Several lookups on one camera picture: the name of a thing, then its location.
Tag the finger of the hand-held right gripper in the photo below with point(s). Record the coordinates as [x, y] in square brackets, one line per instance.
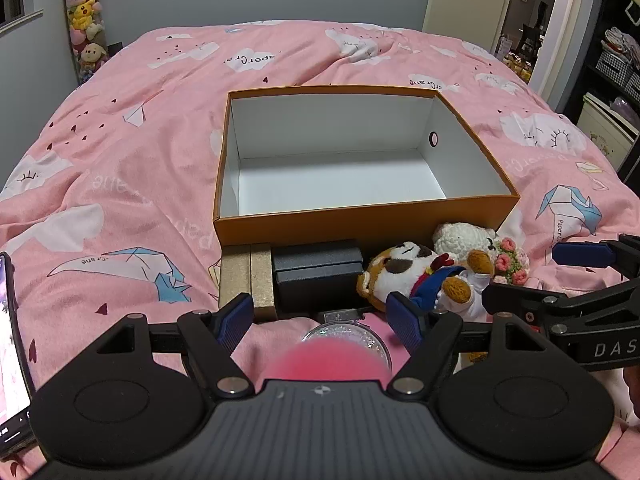
[580, 254]
[515, 300]

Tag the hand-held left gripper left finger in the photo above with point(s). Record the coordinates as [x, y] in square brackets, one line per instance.
[235, 317]

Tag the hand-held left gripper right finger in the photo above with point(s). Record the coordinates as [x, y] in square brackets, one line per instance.
[405, 322]

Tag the gold gift box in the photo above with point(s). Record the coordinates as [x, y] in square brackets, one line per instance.
[245, 270]

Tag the dog plush toy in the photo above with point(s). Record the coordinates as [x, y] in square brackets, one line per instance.
[400, 265]

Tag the round glitter case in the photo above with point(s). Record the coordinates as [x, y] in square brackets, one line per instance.
[345, 334]

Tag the white crochet bunny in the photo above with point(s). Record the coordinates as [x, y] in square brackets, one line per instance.
[460, 237]

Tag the pink fluffy peach plush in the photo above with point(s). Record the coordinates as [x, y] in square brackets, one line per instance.
[325, 362]

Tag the orange cardboard box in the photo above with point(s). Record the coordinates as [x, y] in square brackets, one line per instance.
[350, 225]

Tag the black gift box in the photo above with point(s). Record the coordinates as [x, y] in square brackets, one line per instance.
[315, 275]

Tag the white storage box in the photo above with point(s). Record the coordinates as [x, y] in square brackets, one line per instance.
[602, 135]

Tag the purple bag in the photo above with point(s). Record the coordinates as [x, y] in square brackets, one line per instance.
[622, 109]

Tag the pink printed blanket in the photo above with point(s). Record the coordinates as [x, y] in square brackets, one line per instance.
[150, 160]

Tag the checkered storage basket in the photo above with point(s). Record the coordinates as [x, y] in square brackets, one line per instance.
[612, 69]

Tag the row of jars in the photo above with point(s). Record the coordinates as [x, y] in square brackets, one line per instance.
[517, 66]

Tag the folded clothes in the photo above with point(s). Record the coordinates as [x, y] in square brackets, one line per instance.
[620, 42]

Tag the dark chair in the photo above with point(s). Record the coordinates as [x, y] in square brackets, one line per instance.
[531, 40]

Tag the smartphone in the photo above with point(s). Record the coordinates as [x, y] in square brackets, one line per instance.
[12, 360]

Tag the black shelf unit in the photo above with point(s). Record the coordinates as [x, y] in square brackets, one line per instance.
[615, 10]

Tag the cream door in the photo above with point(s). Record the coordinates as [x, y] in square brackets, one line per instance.
[470, 5]

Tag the clear tube of plush toys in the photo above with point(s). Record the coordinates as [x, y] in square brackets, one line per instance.
[85, 15]

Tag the white door frame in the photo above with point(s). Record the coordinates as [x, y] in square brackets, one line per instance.
[560, 35]

